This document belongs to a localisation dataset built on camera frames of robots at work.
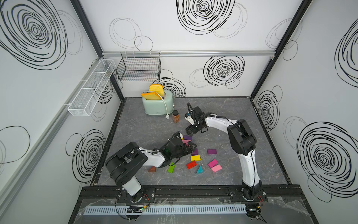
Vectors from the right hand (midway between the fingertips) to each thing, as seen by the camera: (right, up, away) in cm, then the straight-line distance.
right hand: (193, 128), depth 100 cm
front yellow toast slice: (-29, +23, -6) cm, 38 cm away
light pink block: (-6, -8, -5) cm, 11 cm away
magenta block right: (+11, -19, -16) cm, 27 cm away
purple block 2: (+11, -13, -11) cm, 21 cm away
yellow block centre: (0, -17, -14) cm, 21 cm away
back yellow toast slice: (-26, +29, -2) cm, 39 cm away
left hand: (-1, -11, -14) cm, 17 cm away
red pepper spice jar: (-13, +9, -1) cm, 15 cm away
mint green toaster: (-25, +16, -3) cm, 30 cm away
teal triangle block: (+3, -22, -20) cm, 30 cm away
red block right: (-3, -20, -16) cm, 26 cm away
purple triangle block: (0, -13, -14) cm, 19 cm away
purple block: (-4, -6, -4) cm, 8 cm away
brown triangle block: (-26, -21, -20) cm, 39 cm away
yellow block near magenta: (-8, -5, -4) cm, 10 cm away
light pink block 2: (+13, -22, -18) cm, 31 cm away
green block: (-15, -22, -18) cm, 32 cm away
